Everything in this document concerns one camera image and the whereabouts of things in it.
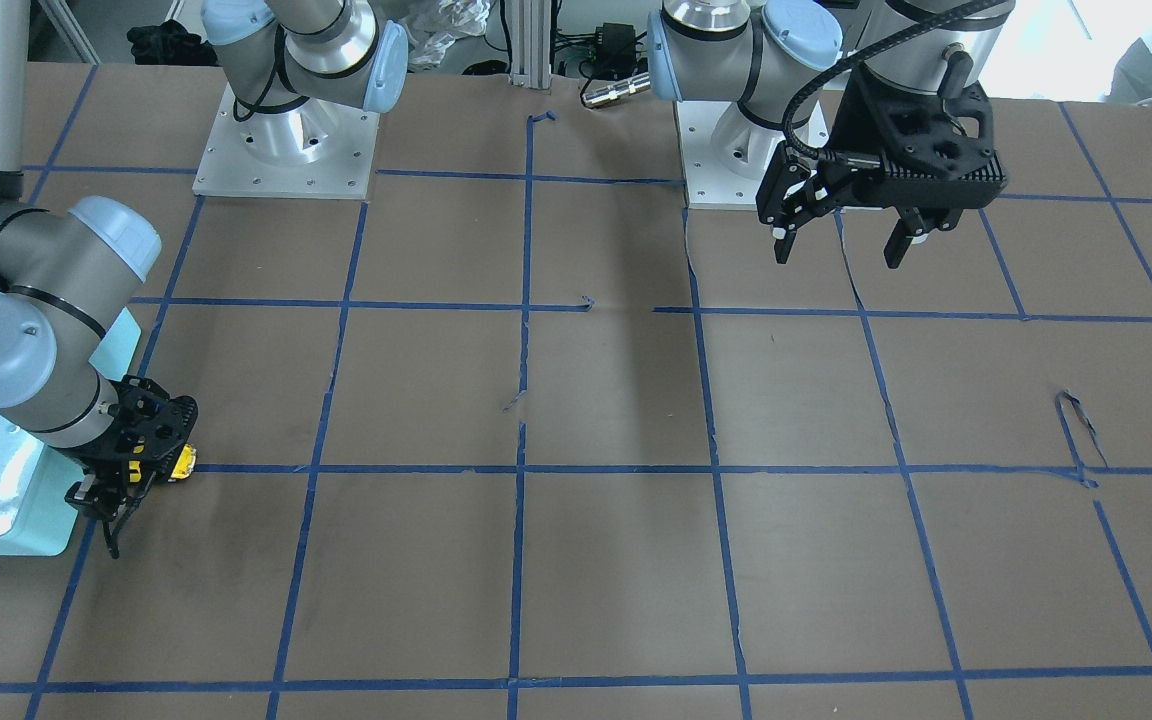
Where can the yellow beetle toy car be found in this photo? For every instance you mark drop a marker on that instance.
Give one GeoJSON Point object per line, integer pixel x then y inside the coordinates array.
{"type": "Point", "coordinates": [178, 465]}

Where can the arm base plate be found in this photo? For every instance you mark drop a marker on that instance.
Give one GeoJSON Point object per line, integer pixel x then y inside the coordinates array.
{"type": "Point", "coordinates": [723, 153]}
{"type": "Point", "coordinates": [319, 151]}

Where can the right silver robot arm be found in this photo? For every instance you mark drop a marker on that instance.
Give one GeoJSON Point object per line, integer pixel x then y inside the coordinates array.
{"type": "Point", "coordinates": [307, 82]}

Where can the aluminium frame post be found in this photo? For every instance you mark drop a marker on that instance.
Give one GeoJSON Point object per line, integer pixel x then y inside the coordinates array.
{"type": "Point", "coordinates": [531, 38]}

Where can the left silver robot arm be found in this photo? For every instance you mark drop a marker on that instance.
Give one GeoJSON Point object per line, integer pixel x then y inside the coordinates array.
{"type": "Point", "coordinates": [785, 66]}

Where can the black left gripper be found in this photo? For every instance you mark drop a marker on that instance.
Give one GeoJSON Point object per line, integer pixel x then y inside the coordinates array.
{"type": "Point", "coordinates": [853, 127]}

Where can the brown paper table mat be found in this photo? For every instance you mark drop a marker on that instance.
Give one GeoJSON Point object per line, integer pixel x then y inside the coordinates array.
{"type": "Point", "coordinates": [523, 436]}

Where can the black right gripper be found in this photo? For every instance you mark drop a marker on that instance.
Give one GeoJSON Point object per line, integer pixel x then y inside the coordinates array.
{"type": "Point", "coordinates": [108, 492]}

